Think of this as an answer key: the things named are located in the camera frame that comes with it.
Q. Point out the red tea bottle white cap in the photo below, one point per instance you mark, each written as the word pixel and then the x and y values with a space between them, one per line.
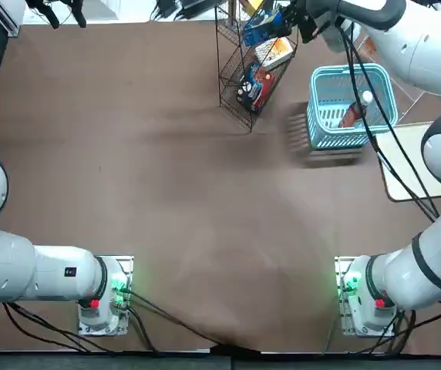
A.
pixel 349 115

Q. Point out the cream plastic tray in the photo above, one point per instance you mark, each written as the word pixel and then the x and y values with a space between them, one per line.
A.
pixel 401 165

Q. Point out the clear acrylic beverage shelf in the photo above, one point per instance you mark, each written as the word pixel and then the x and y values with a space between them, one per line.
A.
pixel 413 100

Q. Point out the light blue plastic basket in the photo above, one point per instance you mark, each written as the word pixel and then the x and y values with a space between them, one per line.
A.
pixel 328 70

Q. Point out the dark Chocofello cookie box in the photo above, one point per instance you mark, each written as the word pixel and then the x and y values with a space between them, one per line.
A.
pixel 257 90

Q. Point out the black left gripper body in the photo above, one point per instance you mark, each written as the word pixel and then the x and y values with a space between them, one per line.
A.
pixel 54 2

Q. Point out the grey power adapter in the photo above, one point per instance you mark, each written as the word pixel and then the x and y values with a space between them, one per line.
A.
pixel 197 4

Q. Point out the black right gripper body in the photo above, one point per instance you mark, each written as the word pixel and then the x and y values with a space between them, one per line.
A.
pixel 307 23

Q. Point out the aluminium camera post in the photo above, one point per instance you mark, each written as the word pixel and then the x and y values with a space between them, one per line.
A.
pixel 234 7

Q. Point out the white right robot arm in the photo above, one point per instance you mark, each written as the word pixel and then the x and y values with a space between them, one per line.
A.
pixel 417 46

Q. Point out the yellow nabati wafer box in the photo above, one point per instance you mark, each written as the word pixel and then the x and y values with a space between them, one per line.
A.
pixel 253 5

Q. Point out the blue Oreo cookie box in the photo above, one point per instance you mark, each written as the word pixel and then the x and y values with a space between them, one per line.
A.
pixel 259 31

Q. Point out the black power adapter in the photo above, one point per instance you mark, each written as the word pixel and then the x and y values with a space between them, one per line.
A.
pixel 166 7

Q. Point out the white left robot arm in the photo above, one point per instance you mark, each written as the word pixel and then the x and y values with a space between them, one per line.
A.
pixel 31 270

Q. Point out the white fries snack packet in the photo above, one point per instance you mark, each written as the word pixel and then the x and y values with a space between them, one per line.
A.
pixel 276 52

